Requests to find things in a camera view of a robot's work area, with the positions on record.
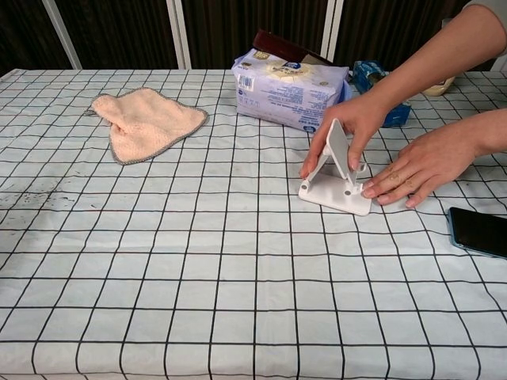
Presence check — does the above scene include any person's right hand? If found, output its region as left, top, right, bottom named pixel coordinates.
left=299, top=91, right=392, bottom=179

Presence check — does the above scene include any person's left hand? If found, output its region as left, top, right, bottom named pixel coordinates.
left=362, top=124, right=482, bottom=210

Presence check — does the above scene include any white folding phone stand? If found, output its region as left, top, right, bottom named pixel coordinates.
left=297, top=117, right=373, bottom=218

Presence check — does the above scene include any black smartphone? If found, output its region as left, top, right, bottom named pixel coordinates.
left=448, top=206, right=507, bottom=260

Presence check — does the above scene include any person's left forearm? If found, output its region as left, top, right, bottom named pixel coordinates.
left=473, top=108, right=507, bottom=158

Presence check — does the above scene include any person's right forearm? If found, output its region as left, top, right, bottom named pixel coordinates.
left=370, top=3, right=507, bottom=124

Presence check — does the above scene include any blue cookie box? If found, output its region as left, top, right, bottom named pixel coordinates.
left=351, top=59, right=412, bottom=128

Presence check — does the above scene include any mayonnaise bottle with blue cap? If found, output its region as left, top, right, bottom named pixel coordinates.
left=421, top=74, right=456, bottom=97

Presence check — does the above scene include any purple tissue pack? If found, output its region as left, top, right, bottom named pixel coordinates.
left=231, top=47, right=353, bottom=132

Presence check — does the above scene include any dark red box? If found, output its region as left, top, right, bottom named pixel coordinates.
left=253, top=29, right=334, bottom=67

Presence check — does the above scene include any pink towel with grey edge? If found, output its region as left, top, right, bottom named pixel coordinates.
left=83, top=87, right=210, bottom=165

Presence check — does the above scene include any white black checked tablecloth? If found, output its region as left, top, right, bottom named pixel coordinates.
left=0, top=69, right=507, bottom=380

